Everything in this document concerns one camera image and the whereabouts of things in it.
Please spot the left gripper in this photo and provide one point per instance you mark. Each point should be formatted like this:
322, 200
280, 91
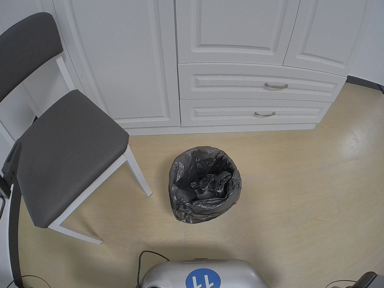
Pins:
4, 187

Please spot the black plastic bag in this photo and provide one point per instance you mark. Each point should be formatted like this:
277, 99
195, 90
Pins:
180, 196

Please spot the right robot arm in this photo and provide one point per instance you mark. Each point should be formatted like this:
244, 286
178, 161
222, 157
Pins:
367, 280

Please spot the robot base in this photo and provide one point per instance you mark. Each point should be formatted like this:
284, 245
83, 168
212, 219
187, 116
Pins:
168, 276

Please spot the white chair with grey pads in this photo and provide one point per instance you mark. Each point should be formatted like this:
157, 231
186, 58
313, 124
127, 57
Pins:
75, 136

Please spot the white wardrobe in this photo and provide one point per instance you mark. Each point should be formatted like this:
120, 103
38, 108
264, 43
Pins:
234, 25

